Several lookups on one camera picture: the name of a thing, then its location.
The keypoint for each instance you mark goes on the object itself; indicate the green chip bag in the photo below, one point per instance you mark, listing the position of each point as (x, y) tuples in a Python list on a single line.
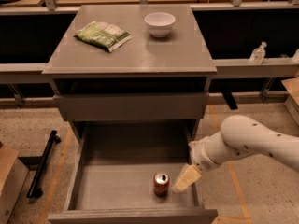
[(104, 35)]

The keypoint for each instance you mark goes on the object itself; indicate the red coke can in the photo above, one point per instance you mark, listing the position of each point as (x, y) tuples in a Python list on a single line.
[(161, 183)]

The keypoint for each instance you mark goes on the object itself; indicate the black metal bar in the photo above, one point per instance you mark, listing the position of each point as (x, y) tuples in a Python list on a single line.
[(35, 191)]

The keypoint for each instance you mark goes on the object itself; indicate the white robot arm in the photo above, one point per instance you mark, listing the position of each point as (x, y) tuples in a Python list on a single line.
[(238, 138)]

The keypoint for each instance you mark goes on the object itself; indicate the white ceramic bowl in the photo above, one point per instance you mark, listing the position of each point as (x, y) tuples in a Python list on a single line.
[(159, 24)]

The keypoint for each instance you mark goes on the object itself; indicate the wooden box at left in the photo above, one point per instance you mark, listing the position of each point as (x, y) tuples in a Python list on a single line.
[(12, 176)]

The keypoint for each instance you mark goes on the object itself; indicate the closed grey top drawer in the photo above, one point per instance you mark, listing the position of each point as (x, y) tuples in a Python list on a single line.
[(132, 107)]

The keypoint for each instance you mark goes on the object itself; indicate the open grey middle drawer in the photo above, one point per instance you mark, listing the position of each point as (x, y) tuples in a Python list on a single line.
[(113, 182)]

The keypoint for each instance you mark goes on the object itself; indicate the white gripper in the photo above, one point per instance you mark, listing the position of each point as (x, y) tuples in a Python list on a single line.
[(200, 154)]

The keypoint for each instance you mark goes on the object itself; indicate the clear sanitizer bottle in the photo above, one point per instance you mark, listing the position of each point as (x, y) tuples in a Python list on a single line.
[(258, 54)]

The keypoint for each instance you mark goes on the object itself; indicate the grey metal rail shelf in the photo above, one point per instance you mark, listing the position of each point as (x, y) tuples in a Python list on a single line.
[(226, 68)]

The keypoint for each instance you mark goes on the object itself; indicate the grey drawer cabinet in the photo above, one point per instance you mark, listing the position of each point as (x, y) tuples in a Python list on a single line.
[(177, 63)]

